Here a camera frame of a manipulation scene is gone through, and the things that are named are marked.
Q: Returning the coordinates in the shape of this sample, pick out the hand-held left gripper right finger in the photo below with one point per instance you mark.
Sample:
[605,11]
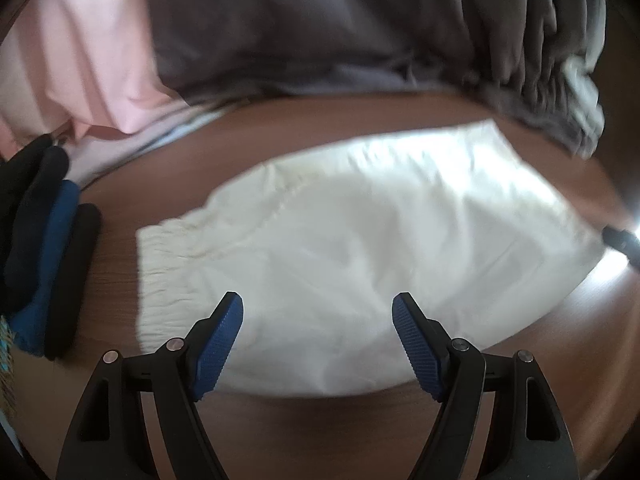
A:
[420,352]

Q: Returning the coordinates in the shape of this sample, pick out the blue folded pants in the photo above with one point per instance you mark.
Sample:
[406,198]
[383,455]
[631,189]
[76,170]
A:
[42,270]

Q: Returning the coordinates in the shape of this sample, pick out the black folded pants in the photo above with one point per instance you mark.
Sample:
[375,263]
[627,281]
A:
[27,195]
[72,280]

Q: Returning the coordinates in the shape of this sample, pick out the yellow plaid blanket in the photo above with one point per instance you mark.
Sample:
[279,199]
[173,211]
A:
[5,360]

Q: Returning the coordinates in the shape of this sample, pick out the grey curtain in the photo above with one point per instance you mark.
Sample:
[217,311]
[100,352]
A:
[310,25]

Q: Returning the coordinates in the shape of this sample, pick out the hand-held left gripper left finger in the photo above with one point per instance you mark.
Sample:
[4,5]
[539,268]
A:
[216,352]

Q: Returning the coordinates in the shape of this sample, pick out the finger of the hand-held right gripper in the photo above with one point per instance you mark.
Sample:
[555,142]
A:
[620,240]

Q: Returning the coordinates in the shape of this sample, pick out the white pants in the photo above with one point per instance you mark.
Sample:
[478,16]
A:
[350,240]

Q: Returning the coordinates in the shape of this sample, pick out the white sheer curtain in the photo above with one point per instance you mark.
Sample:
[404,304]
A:
[585,105]

